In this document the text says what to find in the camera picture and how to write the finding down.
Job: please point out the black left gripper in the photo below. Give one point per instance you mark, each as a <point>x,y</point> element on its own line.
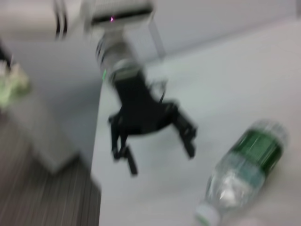
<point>138,110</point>

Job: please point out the clear green-label water bottle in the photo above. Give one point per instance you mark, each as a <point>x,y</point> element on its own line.
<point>247,169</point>

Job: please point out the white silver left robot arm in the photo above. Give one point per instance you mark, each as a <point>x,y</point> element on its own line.
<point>113,54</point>

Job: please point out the light grey cabinet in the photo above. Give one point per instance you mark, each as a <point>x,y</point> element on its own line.
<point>51,131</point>

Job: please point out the green and white background item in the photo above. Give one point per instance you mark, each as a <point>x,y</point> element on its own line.
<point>11,87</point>

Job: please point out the left wrist camera housing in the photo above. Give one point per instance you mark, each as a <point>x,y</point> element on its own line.
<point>117,11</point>

